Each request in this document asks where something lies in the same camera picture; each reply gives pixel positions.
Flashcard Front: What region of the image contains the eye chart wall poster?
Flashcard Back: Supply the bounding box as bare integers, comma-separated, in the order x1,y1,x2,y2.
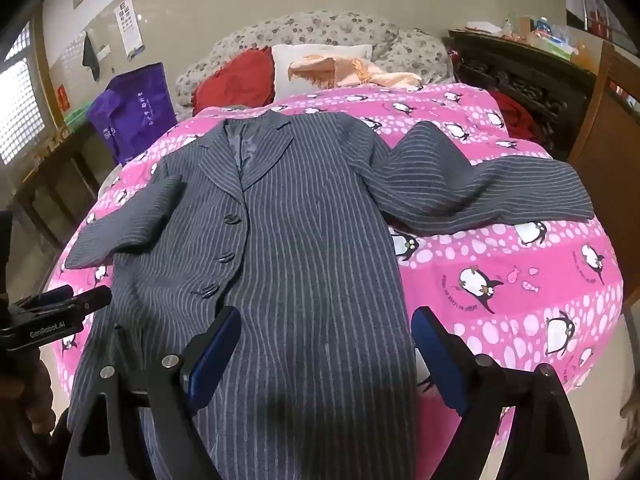
115,0,146,56

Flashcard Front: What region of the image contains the green box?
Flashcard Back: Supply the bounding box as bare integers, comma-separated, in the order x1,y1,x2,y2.
537,35,573,58

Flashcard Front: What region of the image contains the pink penguin printed blanket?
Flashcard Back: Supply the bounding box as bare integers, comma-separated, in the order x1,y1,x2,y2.
50,82,626,456

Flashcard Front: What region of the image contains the white pillow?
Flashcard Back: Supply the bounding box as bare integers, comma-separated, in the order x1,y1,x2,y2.
271,44,373,106

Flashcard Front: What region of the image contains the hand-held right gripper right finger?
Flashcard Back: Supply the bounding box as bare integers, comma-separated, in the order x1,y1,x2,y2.
411,305,591,480

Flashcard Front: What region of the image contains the person's left hand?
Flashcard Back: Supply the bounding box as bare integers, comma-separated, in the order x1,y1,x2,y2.
0,355,56,461

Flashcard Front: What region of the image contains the metal rack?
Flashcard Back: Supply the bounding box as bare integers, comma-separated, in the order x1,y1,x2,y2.
582,0,623,43

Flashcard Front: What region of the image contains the purple shopping bag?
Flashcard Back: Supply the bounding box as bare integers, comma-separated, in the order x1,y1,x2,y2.
87,62,178,166

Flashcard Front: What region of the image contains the grey striped coat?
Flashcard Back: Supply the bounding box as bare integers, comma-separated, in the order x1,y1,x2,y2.
65,110,596,480

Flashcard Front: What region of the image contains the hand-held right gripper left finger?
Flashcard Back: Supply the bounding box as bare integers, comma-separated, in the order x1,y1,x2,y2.
62,305,243,480

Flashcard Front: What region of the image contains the dark wooden desk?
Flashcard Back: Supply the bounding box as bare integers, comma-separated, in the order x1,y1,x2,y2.
15,120,121,256

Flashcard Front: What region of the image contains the dark hanging cloth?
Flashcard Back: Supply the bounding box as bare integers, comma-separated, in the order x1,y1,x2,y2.
82,31,101,82

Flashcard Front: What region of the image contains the latticed window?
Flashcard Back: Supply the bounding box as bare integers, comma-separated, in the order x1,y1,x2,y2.
0,25,43,166

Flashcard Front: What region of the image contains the dark wooden headboard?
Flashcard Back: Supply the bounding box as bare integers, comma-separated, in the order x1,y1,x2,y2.
447,30,598,161

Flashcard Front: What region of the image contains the peach fringed cloth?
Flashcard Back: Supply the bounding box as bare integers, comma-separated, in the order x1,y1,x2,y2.
289,54,423,92

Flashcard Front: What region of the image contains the brown wooden door panel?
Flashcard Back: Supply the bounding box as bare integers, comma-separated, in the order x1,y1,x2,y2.
567,40,640,306

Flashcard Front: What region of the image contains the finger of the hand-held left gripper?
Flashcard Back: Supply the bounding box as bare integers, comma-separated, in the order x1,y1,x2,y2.
65,286,113,315
11,285,76,312

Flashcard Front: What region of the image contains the red cloth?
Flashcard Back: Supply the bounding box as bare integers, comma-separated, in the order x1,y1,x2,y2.
487,90,538,143

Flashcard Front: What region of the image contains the red pillow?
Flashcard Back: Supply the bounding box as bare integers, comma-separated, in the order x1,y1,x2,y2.
192,47,276,113

